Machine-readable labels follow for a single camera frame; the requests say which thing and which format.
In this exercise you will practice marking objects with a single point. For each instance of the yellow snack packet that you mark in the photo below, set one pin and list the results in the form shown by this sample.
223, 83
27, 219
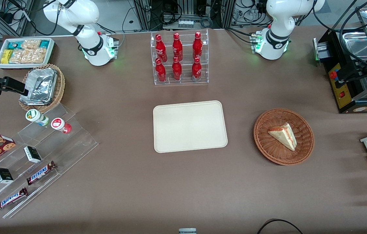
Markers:
6, 56

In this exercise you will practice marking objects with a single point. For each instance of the clear acrylic bottle rack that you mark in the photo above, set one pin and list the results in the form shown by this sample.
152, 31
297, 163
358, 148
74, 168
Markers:
185, 78

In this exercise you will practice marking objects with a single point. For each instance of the Snickers bar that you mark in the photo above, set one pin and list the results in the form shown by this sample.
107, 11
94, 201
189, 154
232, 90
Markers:
10, 199
41, 172

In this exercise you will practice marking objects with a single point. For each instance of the black heating machine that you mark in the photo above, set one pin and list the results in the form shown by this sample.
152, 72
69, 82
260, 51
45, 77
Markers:
342, 94

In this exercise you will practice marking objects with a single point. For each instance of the red-label yogurt bottle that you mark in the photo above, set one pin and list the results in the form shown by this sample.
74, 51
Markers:
60, 125

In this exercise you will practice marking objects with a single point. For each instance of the light wicker basket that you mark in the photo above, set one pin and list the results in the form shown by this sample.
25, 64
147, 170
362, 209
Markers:
60, 85

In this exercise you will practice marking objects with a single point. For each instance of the grey power strip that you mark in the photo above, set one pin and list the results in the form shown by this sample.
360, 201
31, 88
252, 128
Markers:
186, 23

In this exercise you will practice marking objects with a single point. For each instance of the small grey device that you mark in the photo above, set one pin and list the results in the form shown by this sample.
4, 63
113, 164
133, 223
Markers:
187, 231

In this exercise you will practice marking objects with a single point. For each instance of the beige serving tray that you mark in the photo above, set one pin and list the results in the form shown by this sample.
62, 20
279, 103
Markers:
190, 126

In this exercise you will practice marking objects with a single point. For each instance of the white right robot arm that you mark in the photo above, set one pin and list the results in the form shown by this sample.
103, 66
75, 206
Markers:
89, 42

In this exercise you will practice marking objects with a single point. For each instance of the clear acrylic step display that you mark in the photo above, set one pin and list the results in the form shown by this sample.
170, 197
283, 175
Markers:
56, 152

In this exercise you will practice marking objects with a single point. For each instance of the teal snack packet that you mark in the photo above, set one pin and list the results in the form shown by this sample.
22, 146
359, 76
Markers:
14, 45

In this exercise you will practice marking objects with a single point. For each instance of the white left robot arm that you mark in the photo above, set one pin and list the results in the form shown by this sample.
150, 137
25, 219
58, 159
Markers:
276, 39

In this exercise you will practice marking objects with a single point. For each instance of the white snack container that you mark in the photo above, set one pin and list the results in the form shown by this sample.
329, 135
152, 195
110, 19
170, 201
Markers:
51, 52

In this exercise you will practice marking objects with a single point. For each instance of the aluminium foil tray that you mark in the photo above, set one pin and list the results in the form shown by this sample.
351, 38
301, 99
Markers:
40, 86

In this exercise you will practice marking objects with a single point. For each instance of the brown wicker basket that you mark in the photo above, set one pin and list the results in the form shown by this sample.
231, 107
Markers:
268, 146

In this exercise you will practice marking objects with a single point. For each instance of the green-label yogurt bottle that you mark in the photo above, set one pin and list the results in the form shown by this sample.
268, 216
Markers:
36, 117

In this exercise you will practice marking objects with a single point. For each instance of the red cola bottle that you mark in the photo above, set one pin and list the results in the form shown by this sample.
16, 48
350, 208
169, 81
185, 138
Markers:
196, 71
197, 45
160, 48
177, 47
177, 71
160, 72

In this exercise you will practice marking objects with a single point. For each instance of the triangle sandwich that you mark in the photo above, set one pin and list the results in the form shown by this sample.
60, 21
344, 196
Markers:
284, 136

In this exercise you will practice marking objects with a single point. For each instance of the rice cracker bag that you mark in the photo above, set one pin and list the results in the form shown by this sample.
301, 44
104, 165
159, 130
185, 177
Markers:
29, 56

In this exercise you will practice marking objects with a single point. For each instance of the small black box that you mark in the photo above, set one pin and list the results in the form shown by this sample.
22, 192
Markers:
32, 154
3, 175

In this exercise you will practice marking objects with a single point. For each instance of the steel pan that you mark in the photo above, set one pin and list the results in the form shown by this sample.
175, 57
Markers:
357, 45

